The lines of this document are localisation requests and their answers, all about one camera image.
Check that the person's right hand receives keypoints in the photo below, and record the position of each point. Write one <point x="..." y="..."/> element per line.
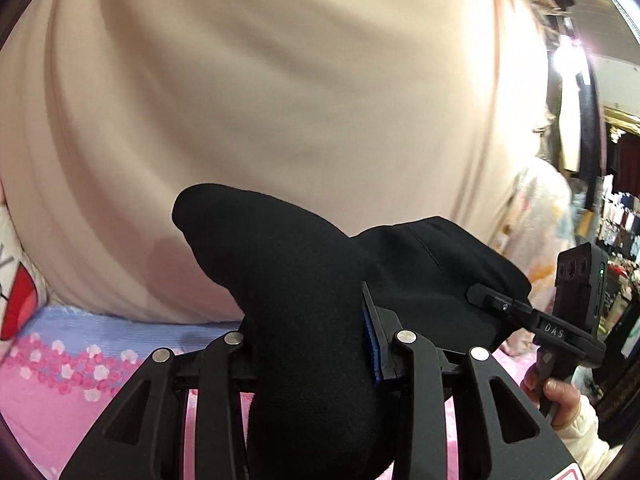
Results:
<point x="562" y="402"/>

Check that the pink floral bed sheet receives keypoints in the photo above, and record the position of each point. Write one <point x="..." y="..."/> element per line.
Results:
<point x="60" y="400"/>

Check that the black pants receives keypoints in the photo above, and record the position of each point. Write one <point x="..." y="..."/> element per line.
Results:
<point x="300" y="270"/>

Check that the person's right forearm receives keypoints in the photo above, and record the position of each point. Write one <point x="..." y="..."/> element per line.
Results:
<point x="595" y="440"/>

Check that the pastel printed cloth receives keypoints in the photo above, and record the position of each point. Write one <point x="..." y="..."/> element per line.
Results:
<point x="540" y="220"/>

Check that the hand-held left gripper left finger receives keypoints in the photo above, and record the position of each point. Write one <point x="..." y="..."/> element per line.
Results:
<point x="215" y="390"/>

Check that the white pillow with red print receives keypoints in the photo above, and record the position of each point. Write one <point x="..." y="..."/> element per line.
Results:
<point x="20" y="300"/>

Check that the person's cream shirt torso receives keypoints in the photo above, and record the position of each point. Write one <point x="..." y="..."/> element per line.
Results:
<point x="275" y="85"/>

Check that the shelf of assorted small goods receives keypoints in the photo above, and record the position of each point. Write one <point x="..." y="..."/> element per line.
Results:
<point x="620" y="230"/>

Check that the black hanging garment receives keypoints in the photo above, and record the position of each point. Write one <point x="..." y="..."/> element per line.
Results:
<point x="585" y="120"/>

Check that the gold ornate frame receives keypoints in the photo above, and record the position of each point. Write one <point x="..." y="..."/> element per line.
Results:
<point x="622" y="116"/>

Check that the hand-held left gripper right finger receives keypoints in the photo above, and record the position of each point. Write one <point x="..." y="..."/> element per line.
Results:
<point x="371" y="355"/>

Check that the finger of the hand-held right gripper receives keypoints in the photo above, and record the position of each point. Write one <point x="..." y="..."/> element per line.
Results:
<point x="500" y="302"/>

